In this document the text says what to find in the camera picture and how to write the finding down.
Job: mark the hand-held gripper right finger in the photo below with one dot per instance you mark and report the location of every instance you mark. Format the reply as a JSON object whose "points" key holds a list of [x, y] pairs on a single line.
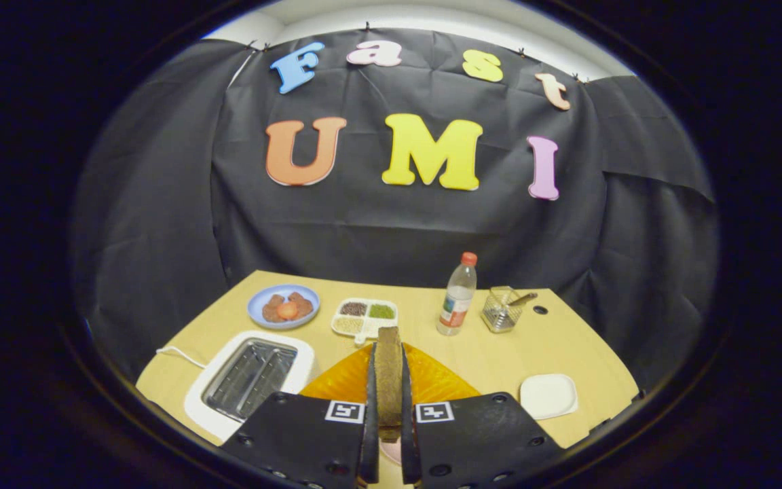
{"points": [[410, 441]]}

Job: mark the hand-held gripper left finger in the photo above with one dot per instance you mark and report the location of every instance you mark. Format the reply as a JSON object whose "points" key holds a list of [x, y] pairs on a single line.
{"points": [[370, 435]]}

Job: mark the brown bread slice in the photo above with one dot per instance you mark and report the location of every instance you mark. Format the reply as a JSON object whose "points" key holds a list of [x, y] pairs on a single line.
{"points": [[388, 380]]}

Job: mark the pink round plate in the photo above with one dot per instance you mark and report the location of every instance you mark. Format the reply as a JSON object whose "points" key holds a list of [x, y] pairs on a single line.
{"points": [[391, 454]]}

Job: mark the white divided seasoning tray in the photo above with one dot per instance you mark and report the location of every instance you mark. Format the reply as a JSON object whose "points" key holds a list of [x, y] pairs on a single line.
{"points": [[365, 319]]}

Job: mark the white toaster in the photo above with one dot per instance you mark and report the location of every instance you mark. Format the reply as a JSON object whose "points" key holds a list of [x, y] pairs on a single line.
{"points": [[248, 377]]}

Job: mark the white square plate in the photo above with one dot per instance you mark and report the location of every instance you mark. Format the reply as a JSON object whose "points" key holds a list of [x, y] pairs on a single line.
{"points": [[548, 397]]}

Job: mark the clear bottle with red cap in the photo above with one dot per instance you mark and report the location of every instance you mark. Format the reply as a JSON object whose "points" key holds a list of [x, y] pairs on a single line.
{"points": [[457, 299]]}

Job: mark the red-brown food slices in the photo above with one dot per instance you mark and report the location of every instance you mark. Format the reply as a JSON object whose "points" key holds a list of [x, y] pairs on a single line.
{"points": [[288, 309]]}

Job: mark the metal mesh utensil holder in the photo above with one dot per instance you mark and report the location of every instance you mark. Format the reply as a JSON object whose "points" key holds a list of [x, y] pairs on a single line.
{"points": [[498, 316]]}

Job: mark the blue plate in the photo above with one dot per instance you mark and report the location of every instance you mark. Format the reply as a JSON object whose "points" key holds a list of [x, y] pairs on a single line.
{"points": [[255, 314]]}

